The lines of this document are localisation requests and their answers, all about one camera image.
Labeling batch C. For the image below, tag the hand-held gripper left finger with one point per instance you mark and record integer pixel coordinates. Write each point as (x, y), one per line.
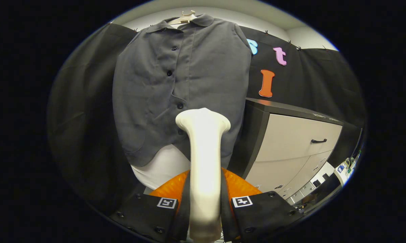
(184, 209)

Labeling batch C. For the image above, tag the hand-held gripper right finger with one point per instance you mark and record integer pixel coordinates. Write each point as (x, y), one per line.
(226, 212)

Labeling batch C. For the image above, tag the dark grey button shirt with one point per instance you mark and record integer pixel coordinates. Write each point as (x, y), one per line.
(149, 84)

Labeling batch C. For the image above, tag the white mannequin torso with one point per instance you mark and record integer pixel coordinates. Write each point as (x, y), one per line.
(162, 168)

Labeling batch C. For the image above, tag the grey cabinet with dark top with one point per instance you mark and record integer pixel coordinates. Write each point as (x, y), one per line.
(290, 135)

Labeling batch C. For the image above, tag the white low cabinet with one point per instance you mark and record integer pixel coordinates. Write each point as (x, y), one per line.
(321, 173)

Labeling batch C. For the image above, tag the white side table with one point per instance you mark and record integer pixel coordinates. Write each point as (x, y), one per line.
(345, 168)

